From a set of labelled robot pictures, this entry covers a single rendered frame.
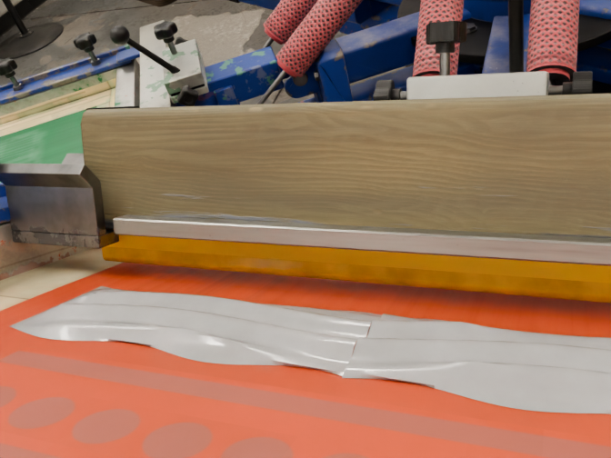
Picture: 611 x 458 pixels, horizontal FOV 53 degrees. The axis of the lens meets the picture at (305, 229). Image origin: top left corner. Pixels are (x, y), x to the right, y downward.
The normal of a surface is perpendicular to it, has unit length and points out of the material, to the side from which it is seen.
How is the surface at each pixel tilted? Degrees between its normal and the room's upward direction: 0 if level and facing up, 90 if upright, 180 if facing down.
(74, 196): 58
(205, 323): 3
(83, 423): 32
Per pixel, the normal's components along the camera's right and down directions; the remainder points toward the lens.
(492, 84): -0.38, 0.22
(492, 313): -0.04, -0.98
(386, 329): -0.12, -0.69
